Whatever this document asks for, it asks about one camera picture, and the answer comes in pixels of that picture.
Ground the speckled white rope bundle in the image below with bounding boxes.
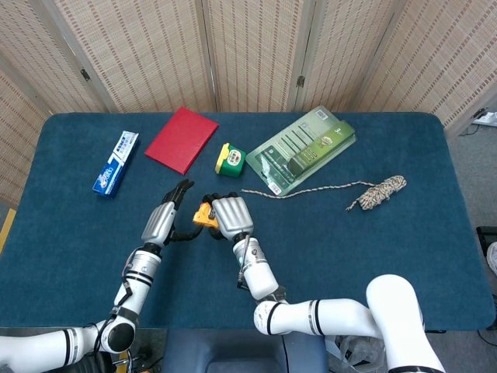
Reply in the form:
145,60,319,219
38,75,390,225
241,174,408,212

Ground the green clear blister pack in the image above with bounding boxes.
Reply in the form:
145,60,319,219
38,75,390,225
245,105,357,197

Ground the black box on floor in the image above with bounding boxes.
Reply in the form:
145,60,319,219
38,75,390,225
476,226,497,254

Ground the clear plastic bag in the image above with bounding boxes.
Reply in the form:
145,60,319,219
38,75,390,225
335,336,386,368

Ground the small yellow orange object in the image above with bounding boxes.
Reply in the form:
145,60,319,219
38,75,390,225
193,201,221,231

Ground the red flat notebook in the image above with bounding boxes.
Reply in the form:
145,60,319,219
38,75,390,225
144,106,221,176

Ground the blue toothpaste box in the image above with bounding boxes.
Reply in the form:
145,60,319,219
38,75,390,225
92,130,140,200

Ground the woven bamboo folding screen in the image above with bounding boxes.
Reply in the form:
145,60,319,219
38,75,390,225
0,0,497,207

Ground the white power strip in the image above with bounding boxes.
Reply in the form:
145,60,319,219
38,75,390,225
471,110,497,126

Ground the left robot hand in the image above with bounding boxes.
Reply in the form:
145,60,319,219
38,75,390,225
141,179,203,246

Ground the green box with yellow lid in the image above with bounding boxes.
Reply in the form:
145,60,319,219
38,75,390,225
214,142,248,179

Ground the blue table cloth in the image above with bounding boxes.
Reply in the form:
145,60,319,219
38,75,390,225
0,112,497,331

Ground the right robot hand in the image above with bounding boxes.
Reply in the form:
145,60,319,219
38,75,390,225
201,192,255,242

